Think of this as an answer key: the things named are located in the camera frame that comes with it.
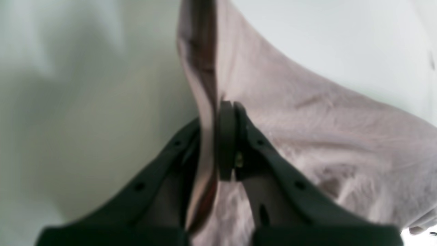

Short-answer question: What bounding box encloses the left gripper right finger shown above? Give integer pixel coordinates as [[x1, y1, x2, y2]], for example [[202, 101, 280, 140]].
[[217, 101, 403, 246]]

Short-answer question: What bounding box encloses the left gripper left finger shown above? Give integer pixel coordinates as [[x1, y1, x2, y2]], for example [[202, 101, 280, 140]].
[[36, 118, 200, 246]]

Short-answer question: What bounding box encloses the mauve pink T-shirt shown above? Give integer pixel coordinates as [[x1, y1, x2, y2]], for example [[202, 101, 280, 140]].
[[177, 0, 436, 245]]

